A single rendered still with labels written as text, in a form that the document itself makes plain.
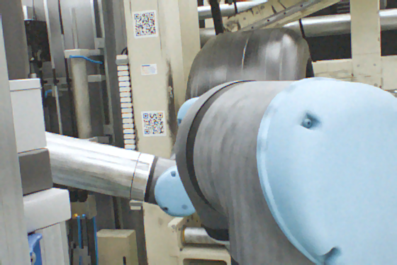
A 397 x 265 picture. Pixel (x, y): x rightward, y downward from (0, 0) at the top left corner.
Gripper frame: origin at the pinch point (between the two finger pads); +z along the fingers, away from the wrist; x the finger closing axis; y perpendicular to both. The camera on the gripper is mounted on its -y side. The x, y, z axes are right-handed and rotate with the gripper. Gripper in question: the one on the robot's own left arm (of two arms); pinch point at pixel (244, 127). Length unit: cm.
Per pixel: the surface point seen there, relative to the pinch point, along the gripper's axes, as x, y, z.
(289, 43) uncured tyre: -9.4, 21.0, 14.1
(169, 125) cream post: 27.3, 1.0, 21.3
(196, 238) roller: 18.8, -31.0, 17.5
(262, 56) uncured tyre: -3.5, 17.5, 7.9
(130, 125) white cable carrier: 40.4, 1.4, 22.3
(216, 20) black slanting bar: 21, 37, 53
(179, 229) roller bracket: 23.2, -28.2, 15.1
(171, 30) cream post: 26.0, 28.8, 21.9
